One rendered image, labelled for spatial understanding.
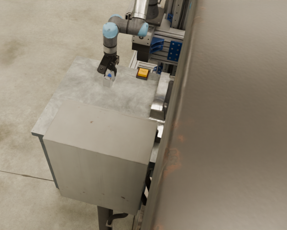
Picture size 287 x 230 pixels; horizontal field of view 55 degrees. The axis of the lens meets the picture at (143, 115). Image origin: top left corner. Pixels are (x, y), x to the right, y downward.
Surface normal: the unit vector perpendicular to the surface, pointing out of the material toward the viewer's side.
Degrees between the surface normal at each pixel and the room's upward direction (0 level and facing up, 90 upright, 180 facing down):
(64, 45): 0
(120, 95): 0
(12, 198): 0
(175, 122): 45
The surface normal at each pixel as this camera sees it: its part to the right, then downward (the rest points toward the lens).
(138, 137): 0.10, -0.63
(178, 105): -0.62, -0.61
